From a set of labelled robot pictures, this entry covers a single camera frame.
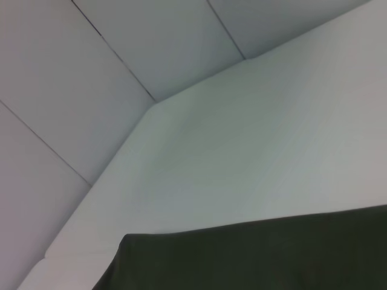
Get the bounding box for dark green t-shirt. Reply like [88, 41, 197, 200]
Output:
[91, 204, 387, 290]

